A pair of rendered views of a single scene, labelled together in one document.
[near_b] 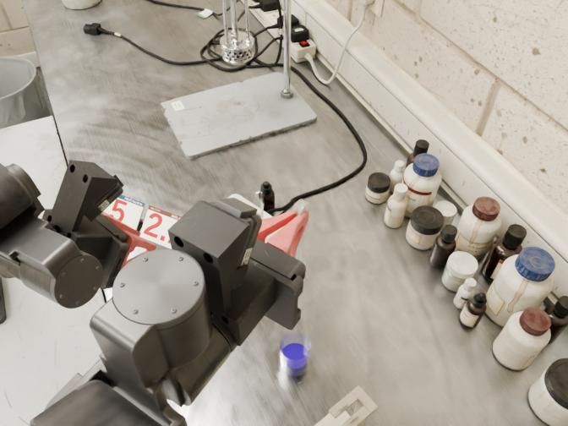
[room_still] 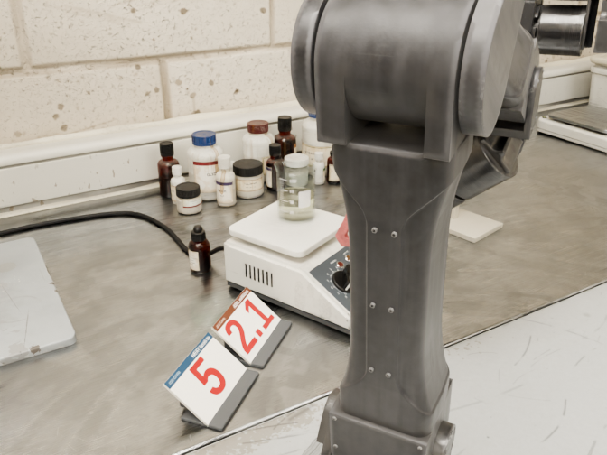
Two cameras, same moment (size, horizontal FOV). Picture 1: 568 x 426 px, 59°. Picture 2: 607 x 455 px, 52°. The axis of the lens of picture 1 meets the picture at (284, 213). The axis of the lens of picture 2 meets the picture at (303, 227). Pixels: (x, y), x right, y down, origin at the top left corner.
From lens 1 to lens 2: 101 cm
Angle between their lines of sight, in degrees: 74
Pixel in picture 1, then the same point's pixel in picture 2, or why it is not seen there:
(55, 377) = (497, 395)
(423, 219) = (250, 164)
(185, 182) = (135, 338)
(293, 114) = (16, 253)
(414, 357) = not seen: hidden behind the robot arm
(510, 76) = (172, 45)
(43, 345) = (460, 422)
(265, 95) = not seen: outside the picture
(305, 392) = not seen: hidden behind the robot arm
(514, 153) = (209, 101)
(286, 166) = (122, 260)
